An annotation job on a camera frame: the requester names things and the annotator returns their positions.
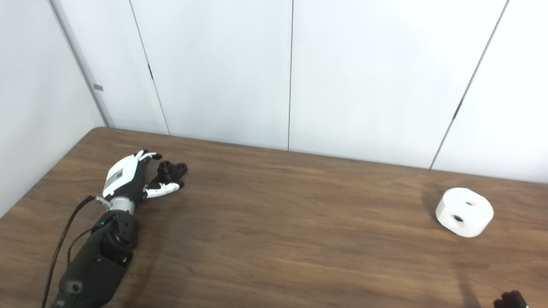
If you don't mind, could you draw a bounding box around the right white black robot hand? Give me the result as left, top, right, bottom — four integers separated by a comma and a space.
493, 290, 529, 308

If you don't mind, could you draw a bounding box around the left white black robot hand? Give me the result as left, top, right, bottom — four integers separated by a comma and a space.
102, 150, 185, 205

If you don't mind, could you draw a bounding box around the black plastic holder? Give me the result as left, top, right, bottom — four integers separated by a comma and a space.
157, 161, 188, 184

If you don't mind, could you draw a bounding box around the round white plastic piece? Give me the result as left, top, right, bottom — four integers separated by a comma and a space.
435, 187, 494, 238

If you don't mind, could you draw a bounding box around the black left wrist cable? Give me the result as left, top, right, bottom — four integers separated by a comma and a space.
42, 195, 107, 308

